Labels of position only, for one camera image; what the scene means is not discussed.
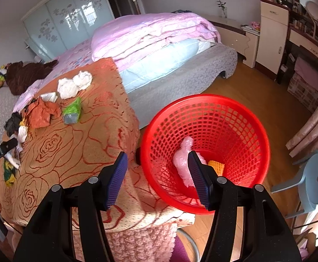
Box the purple chair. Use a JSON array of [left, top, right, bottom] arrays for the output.
[[170, 228, 203, 262]]

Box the grey bed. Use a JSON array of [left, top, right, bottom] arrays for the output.
[[0, 12, 238, 153]]

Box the pink curtain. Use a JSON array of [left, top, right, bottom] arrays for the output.
[[286, 79, 318, 159]]

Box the row of cosmetic bottles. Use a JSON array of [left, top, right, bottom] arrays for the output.
[[274, 0, 318, 50]]

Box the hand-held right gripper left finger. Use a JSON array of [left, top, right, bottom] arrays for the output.
[[13, 151, 128, 262]]

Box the white crumpled paper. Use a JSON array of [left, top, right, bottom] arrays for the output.
[[40, 92, 60, 103]]

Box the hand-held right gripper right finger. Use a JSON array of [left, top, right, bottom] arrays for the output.
[[188, 151, 303, 262]]

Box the dark grey cloth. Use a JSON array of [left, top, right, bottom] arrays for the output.
[[3, 112, 23, 138]]

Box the orange rose-patterned tablecloth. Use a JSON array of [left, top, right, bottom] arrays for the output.
[[0, 57, 196, 232]]

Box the orange crumpled cloth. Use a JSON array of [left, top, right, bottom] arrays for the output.
[[23, 97, 62, 129]]

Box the pink quilt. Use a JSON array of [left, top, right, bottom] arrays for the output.
[[91, 12, 222, 62]]

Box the pink fuzzy cloth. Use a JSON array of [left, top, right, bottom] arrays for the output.
[[12, 218, 178, 262]]

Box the patterned storage box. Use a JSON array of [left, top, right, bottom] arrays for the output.
[[287, 72, 318, 112]]

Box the low cream cabinet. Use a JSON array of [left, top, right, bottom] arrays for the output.
[[203, 14, 260, 69]]

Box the white crumpled tissue wad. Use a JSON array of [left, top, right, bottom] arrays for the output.
[[57, 77, 79, 99], [72, 70, 93, 90]]

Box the cream desk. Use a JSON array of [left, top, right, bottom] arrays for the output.
[[277, 24, 318, 88]]

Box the blue plastic stool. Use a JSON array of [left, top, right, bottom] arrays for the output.
[[271, 150, 318, 219]]

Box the round white mirror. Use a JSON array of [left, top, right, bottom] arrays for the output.
[[306, 1, 318, 40]]

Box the glass-door wardrobe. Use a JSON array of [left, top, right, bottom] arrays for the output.
[[21, 0, 116, 62]]

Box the brown plush toy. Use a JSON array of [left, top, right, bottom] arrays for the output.
[[5, 59, 59, 95]]

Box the small white tissue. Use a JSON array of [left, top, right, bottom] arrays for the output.
[[17, 126, 29, 144]]

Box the rose in glass vase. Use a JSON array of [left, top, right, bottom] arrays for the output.
[[215, 0, 228, 19]]

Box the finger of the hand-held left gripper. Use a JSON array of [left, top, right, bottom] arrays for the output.
[[0, 138, 18, 171]]

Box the green crumpled wrapper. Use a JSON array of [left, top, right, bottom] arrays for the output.
[[62, 97, 82, 124]]

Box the yellow ribbed sponge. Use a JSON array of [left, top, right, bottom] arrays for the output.
[[207, 160, 226, 176]]

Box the red plastic mesh basket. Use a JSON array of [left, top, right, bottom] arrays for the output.
[[140, 93, 271, 215]]

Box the tall cream cabinet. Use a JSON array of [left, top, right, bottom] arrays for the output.
[[254, 0, 290, 81]]

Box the light blue duvet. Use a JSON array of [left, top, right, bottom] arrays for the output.
[[119, 40, 217, 93]]

